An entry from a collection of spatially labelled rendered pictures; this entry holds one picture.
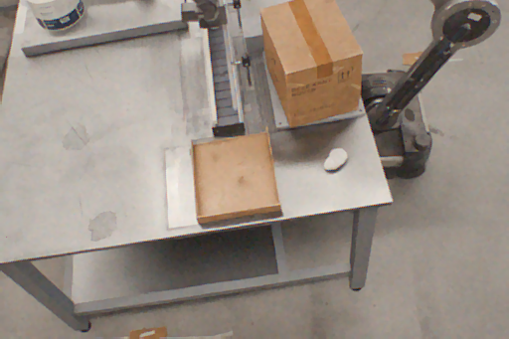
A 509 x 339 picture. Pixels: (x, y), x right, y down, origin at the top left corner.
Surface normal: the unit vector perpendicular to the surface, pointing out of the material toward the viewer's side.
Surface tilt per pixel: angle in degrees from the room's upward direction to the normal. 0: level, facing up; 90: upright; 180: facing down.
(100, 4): 0
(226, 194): 0
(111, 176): 0
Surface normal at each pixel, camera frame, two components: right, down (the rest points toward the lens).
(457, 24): 0.00, 0.83
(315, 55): -0.11, -0.56
